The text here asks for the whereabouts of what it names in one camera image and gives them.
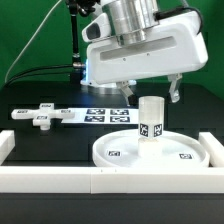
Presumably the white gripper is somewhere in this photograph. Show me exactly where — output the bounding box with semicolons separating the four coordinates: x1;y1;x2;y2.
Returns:
82;11;208;106

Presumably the white round table top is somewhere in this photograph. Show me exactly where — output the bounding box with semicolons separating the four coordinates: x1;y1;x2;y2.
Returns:
92;129;210;168

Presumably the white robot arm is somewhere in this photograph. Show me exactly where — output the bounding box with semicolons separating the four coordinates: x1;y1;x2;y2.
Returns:
81;0;208;105

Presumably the white sheet with markers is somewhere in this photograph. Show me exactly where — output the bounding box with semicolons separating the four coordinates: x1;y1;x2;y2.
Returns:
62;108;139;124

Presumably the white right fence block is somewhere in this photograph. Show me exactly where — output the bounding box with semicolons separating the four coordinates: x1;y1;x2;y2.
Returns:
198;132;224;168

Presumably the white fence block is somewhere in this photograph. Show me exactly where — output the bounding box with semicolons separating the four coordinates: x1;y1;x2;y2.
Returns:
198;132;224;168
0;130;15;166

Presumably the white cross-shaped table base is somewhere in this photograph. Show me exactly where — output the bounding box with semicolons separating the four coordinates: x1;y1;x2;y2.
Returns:
11;103;75;131

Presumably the white left fence block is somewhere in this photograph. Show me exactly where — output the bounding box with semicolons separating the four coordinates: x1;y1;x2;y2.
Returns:
0;130;15;166

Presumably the white front fence bar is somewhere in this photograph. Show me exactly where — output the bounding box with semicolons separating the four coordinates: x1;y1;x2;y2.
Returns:
0;166;224;194

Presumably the black cable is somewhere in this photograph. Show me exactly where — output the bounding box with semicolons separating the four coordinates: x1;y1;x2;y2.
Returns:
3;64;76;88

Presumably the grey cable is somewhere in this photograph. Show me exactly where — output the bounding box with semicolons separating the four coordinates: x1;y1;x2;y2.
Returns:
3;0;64;84

